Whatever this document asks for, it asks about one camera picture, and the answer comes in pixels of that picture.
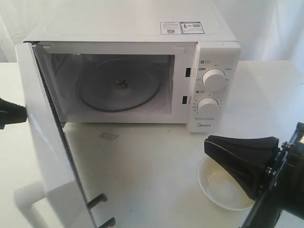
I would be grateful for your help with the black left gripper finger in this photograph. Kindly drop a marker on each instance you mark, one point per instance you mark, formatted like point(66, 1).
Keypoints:
point(11, 113)

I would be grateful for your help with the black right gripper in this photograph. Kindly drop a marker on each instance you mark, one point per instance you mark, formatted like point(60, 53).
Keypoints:
point(246, 160)

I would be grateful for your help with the white ceramic bowl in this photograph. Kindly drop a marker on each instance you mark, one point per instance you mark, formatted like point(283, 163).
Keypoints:
point(220, 187)

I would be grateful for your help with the white microwave oven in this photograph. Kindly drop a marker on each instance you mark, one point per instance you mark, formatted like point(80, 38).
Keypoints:
point(60, 183)

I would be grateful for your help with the white microwave oven body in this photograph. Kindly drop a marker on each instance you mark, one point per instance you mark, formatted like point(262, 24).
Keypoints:
point(80, 32)

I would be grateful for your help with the glass microwave turntable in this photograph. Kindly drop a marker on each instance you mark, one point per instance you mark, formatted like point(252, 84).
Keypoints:
point(119, 85)

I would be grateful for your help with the lower white control knob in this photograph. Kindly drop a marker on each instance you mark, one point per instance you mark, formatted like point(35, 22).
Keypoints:
point(208, 106)

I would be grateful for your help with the white control knob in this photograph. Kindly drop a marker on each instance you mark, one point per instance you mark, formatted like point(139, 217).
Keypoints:
point(214, 80)
point(208, 106)

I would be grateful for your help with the upper white control knob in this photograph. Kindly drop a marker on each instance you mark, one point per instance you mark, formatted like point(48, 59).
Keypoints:
point(214, 80)

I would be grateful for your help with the blue white warning sticker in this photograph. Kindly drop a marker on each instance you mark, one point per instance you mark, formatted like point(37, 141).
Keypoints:
point(181, 28)

